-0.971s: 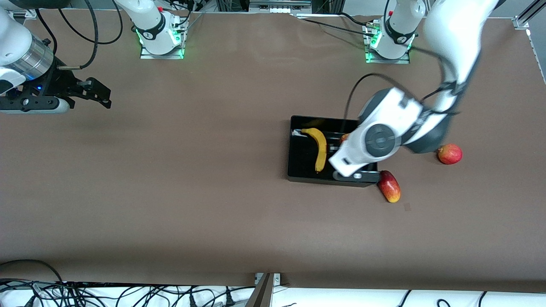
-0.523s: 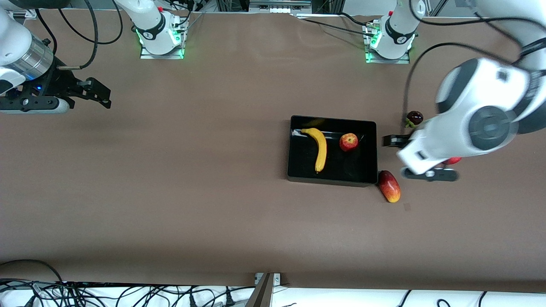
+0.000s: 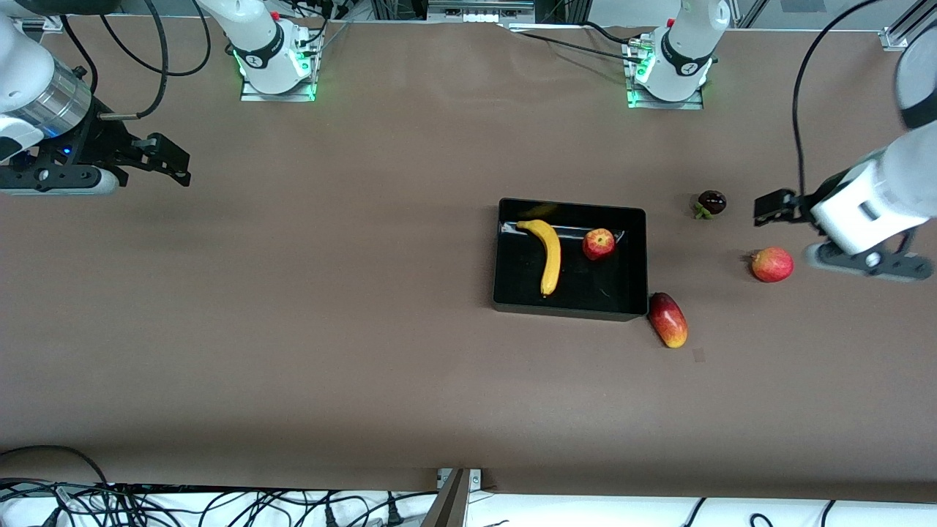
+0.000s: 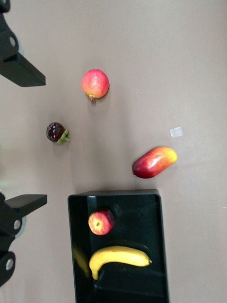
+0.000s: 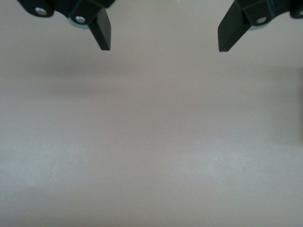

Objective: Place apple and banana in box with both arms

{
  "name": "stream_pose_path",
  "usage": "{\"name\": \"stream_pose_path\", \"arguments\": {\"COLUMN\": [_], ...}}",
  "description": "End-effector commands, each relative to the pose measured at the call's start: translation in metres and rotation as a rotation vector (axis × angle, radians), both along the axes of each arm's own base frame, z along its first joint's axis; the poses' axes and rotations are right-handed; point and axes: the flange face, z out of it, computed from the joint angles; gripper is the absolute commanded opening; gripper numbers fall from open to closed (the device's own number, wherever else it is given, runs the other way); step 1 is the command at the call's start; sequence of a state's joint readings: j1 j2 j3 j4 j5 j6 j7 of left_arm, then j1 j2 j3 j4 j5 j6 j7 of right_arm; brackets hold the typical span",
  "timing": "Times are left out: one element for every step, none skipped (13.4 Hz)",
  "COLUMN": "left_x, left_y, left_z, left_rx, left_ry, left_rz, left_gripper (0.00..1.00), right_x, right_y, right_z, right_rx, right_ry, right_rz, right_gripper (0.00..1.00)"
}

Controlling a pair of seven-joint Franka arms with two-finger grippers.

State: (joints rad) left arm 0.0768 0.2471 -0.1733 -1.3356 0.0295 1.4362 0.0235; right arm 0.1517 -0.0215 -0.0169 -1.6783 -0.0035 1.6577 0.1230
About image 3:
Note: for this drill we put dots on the red yellow mango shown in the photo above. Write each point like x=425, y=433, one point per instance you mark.
x=667, y=320

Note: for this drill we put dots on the dark metal beam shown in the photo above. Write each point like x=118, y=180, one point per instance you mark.
x=448, y=505

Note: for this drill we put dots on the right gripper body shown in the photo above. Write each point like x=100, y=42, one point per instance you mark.
x=105, y=143

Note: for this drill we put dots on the small red apple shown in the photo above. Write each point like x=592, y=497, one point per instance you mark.
x=599, y=244

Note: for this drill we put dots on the black plastic box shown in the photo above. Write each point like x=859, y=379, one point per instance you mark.
x=578, y=289

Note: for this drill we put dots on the aluminium frame structure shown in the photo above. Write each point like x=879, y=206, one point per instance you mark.
x=479, y=7

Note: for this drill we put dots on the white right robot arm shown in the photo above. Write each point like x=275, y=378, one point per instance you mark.
x=256, y=36

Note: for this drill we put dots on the dark purple mangosteen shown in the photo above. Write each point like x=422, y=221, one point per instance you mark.
x=711, y=202

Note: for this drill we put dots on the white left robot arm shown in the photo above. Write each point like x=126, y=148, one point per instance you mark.
x=688, y=44

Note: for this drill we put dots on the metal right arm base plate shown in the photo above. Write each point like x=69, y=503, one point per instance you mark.
x=252, y=95

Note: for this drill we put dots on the small metal bracket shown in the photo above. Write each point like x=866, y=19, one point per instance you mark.
x=474, y=478

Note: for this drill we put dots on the round red fruit with nub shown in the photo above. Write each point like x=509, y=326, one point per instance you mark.
x=773, y=265

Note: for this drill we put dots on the yellow banana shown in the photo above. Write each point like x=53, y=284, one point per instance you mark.
x=550, y=256

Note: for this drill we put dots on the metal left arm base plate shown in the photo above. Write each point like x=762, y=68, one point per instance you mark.
x=638, y=102

